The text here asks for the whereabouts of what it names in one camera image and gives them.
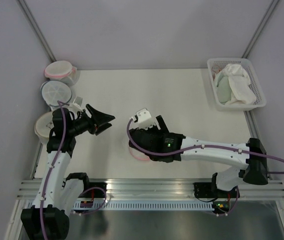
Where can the right corner aluminium post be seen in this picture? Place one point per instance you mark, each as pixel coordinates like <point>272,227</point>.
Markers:
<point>261,27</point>

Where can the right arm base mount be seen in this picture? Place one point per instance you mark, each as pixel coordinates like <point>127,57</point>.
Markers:
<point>204,190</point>

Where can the left corner aluminium post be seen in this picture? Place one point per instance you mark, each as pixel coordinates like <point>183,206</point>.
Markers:
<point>25,9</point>

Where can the blue-trim round laundry bag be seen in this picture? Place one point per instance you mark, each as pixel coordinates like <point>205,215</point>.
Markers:
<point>53,91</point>

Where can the white slotted cable duct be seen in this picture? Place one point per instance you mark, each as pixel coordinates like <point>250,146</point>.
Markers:
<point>146,205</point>

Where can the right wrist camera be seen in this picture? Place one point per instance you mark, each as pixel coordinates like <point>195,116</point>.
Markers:
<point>144,117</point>

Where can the aluminium rail front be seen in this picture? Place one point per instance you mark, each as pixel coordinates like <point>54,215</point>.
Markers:
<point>182,189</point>

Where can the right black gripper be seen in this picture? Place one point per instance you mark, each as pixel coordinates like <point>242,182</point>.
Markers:
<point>163,131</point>

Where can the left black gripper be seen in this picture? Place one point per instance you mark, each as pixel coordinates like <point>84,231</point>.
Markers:
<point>101,119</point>

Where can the pink-zip white laundry bag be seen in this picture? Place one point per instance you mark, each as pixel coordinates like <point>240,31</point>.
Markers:
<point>138,155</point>

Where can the beige-trim round laundry bag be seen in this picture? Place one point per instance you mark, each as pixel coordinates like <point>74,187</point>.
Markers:
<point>43,126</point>

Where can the corner aluminium post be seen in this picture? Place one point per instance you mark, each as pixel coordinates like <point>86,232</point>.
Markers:
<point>25,9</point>
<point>261,27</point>

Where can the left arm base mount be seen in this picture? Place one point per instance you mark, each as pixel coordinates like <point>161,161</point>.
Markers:
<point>95,193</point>

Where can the white bra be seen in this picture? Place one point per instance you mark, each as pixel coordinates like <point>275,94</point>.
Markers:
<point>240,84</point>

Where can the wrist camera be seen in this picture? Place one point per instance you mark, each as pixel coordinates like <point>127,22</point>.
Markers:
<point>75,106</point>
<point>144,117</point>

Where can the pale green bra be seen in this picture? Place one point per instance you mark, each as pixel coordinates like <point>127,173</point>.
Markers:
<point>223,89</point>

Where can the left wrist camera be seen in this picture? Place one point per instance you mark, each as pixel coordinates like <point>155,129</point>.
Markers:
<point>75,106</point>

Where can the white plastic basket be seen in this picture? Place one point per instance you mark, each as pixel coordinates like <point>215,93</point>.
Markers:
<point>215,65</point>

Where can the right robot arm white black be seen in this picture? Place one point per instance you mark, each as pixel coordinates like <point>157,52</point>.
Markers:
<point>247,161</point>

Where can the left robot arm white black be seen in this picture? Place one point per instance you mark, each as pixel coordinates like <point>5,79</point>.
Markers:
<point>48,216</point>

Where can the pink-trim laundry bag rear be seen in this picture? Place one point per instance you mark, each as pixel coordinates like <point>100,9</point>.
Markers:
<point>62,71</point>

